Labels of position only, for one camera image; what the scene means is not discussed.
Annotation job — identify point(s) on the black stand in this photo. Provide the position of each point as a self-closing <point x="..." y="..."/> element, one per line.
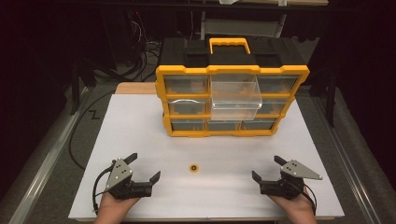
<point x="77" y="84"/>

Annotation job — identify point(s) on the clear plastic drawer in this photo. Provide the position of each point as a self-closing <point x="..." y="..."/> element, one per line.
<point x="235" y="93"/>

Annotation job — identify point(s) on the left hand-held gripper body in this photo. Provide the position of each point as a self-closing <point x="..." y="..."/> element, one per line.
<point x="120" y="179"/>

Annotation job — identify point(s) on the white table sheet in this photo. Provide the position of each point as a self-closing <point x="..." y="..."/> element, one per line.
<point x="186" y="149"/>

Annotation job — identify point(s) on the metal floor rail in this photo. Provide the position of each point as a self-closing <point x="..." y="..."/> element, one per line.
<point x="46" y="161"/>
<point x="345" y="155"/>

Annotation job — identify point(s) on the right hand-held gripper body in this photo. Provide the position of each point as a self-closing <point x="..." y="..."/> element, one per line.
<point x="286" y="186"/>

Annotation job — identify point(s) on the person's right hand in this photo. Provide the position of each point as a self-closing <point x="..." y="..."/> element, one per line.
<point x="295" y="208"/>

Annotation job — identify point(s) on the yellow black organizer case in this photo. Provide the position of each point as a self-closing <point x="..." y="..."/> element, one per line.
<point x="232" y="59"/>

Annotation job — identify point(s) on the person's left hand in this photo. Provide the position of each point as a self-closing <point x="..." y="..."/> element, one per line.
<point x="113" y="208"/>

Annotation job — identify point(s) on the set of clear organizer drawers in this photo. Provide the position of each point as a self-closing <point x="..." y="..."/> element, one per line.
<point x="186" y="84"/>

